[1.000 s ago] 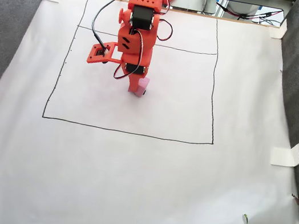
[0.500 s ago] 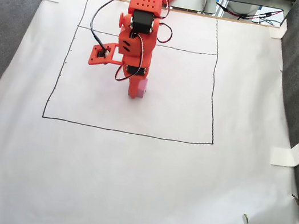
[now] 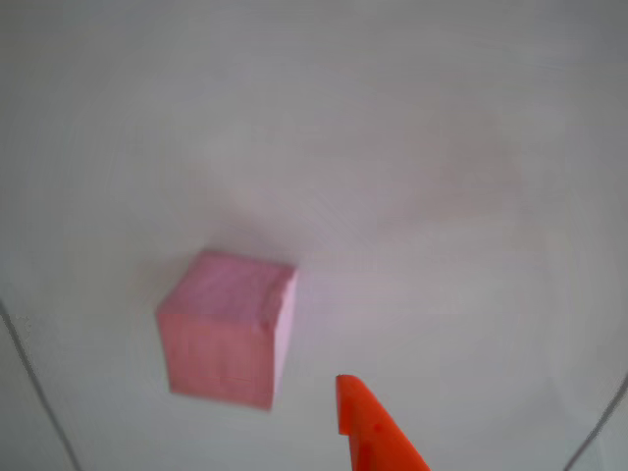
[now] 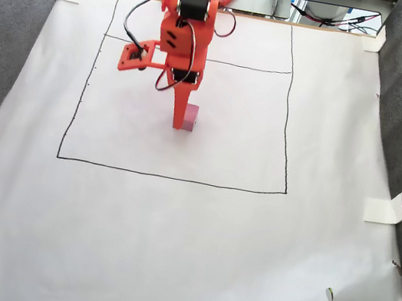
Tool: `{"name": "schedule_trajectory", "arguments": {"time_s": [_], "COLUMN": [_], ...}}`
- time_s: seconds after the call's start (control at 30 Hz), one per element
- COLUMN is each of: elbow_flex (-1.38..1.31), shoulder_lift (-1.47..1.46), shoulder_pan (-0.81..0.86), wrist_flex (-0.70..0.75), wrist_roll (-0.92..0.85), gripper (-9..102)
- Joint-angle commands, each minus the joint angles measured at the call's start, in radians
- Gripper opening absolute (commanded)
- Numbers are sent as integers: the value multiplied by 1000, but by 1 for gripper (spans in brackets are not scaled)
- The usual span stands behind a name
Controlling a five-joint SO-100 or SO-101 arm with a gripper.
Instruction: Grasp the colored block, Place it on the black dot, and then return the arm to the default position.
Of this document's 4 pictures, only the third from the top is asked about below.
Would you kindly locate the pink foam cube block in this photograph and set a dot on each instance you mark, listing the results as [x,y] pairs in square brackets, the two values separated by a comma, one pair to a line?
[221,333]

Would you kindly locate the white paper sheet with lines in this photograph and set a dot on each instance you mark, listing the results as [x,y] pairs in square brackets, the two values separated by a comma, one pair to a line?
[392,172]

